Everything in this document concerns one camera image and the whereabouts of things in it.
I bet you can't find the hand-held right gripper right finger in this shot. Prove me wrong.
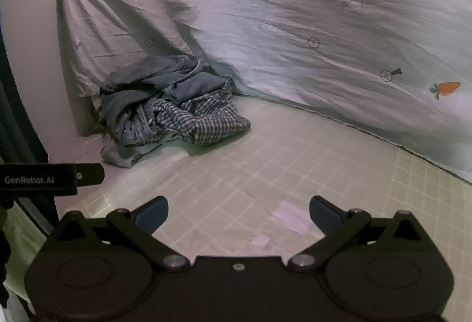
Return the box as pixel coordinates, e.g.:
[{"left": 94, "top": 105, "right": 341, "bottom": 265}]
[{"left": 289, "top": 195, "right": 425, "bottom": 274}]

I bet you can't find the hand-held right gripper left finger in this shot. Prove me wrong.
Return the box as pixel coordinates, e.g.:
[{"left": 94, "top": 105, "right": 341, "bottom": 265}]
[{"left": 52, "top": 196, "right": 191, "bottom": 273}]

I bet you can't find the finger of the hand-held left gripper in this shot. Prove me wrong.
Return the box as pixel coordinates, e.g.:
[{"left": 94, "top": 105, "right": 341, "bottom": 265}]
[{"left": 76, "top": 162, "right": 105, "bottom": 187}]

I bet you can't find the dark grey-blue garment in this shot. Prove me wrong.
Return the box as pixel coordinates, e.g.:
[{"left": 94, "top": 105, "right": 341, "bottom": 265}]
[{"left": 99, "top": 56, "right": 207, "bottom": 106}]

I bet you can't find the pale blue patterned garment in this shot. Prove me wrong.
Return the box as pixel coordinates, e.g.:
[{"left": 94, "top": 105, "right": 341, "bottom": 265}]
[{"left": 98, "top": 93, "right": 185, "bottom": 170}]

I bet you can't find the green grid bed sheet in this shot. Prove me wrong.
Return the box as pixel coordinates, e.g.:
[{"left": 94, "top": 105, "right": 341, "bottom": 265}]
[{"left": 4, "top": 95, "right": 472, "bottom": 308}]

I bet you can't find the blue checked garment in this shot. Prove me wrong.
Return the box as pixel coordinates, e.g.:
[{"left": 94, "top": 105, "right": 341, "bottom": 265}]
[{"left": 153, "top": 93, "right": 252, "bottom": 157}]

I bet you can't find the carrot print quilt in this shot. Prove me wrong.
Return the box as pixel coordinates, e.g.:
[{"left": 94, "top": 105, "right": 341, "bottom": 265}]
[{"left": 55, "top": 0, "right": 472, "bottom": 184}]

